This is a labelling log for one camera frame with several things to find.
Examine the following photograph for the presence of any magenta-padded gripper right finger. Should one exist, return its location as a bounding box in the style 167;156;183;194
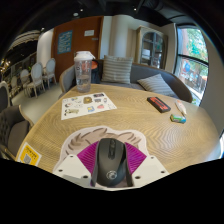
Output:
124;141;170;188

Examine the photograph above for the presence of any grey tufted armchair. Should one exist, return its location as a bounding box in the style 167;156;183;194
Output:
0;80;34;159

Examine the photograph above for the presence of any black box with orange print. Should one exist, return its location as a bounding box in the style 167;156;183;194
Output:
146;96;172;114

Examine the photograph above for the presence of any brown wooden door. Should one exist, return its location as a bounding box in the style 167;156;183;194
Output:
51;15;104;83

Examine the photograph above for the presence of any wooden glass-door cabinet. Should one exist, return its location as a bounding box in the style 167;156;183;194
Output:
134;25;168;70

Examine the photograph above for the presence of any black bag with orange top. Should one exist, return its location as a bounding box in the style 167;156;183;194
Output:
90;59;103;84

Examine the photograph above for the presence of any grey curved sofa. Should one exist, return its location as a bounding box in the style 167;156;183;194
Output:
59;59;193;104

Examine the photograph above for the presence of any black-framed window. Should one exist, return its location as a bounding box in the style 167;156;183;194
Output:
174;26;210;107

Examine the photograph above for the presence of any small clear plastic pouch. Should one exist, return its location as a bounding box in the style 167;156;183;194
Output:
175;99;188;117

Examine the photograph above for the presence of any black computer mouse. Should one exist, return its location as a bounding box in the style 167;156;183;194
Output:
90;137;134;188

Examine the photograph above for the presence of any green and white small pack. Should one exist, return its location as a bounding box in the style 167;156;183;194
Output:
169;113;187;124

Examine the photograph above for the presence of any group of white chairs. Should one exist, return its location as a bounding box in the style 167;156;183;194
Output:
9;57;57;99

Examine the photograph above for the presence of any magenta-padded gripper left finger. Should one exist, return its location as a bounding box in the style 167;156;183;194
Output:
52;140;100;188

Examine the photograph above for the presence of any striped upright pillow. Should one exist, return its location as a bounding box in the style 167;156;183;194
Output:
100;55;134;85

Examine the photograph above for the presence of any blue poster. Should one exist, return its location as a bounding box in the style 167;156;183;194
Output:
57;30;74;55

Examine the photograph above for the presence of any striped grey pillow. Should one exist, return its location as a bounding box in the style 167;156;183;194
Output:
136;73;177;98

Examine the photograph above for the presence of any white sticker sheet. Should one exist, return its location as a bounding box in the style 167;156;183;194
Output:
60;92;118;121

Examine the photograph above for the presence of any yellow sticker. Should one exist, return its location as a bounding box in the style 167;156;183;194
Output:
16;142;43;167

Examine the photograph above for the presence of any clear shaker bottle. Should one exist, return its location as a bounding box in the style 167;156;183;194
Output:
73;50;96;94

